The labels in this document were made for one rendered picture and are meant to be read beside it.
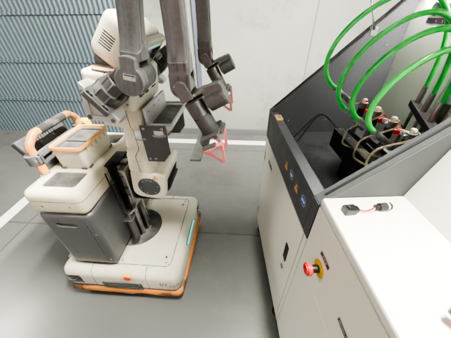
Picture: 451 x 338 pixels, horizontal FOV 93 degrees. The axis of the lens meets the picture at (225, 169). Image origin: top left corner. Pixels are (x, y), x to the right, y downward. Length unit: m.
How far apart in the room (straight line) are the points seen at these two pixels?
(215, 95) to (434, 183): 0.58
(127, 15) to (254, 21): 2.08
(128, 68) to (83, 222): 0.74
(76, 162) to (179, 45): 0.74
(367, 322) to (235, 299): 1.02
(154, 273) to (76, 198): 0.56
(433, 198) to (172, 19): 0.74
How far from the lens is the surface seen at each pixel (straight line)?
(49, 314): 1.78
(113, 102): 0.72
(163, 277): 1.30
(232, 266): 1.57
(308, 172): 0.76
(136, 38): 0.64
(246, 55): 2.66
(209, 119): 0.65
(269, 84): 2.74
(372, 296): 0.52
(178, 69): 0.61
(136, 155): 0.97
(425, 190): 0.72
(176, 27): 0.60
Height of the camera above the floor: 1.39
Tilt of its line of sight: 37 degrees down
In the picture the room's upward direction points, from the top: 1 degrees counter-clockwise
